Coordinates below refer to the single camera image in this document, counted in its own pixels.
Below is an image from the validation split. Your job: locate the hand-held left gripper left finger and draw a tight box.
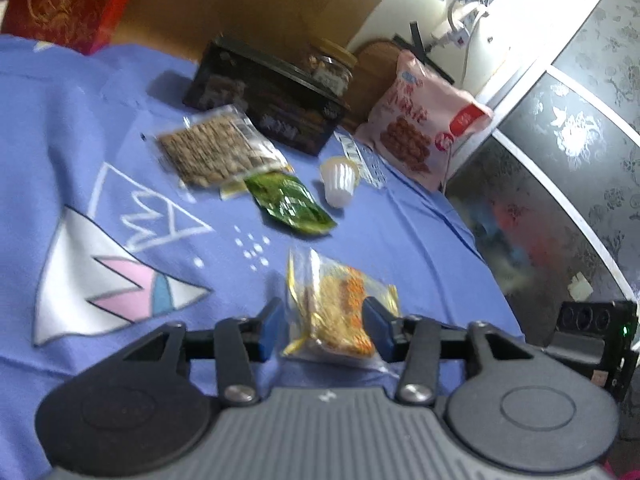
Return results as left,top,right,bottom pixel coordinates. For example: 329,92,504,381
122,297,287,408

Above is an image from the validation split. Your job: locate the frosted patterned glass door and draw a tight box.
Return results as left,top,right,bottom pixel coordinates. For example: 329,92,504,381
442,0,640,351

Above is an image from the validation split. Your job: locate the dark green snack packet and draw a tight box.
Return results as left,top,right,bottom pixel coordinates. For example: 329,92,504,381
243,171,338,237

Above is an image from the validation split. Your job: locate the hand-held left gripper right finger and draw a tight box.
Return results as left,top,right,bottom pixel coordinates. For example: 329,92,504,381
363,297,537,407

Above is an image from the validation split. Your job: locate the clear nut jar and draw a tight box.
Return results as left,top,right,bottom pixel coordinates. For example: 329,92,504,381
302,39,360,98

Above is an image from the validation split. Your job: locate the gold edged snack packet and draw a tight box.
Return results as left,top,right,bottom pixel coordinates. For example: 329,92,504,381
281,247,402,363

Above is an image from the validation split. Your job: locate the large pink snack bag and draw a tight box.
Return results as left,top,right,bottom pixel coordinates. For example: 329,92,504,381
354,50,496,192

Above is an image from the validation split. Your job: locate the clear seed snack packet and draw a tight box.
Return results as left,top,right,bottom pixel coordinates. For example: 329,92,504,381
150,104,295,192

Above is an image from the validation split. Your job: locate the red gift box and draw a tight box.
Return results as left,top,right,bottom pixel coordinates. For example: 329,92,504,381
0,0,152,57

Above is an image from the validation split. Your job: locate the black cardboard box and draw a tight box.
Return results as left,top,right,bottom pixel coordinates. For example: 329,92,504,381
182,35,352,157

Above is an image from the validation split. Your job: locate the white power strip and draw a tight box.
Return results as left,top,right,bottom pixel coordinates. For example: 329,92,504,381
431,2,490,47

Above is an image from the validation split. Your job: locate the wooden board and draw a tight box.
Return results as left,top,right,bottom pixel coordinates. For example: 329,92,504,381
345,40,418,128
102,0,418,68

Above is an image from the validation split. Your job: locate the small white plug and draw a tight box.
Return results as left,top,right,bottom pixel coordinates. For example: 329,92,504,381
567,271,594,302

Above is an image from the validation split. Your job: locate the white jelly cup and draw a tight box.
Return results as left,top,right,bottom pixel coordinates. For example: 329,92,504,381
319,156,362,209

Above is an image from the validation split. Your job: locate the black tape cross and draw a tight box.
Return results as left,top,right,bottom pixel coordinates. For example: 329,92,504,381
391,20,457,86

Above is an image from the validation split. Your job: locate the blue printed cloth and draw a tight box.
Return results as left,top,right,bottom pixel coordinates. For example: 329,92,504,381
0,34,526,480

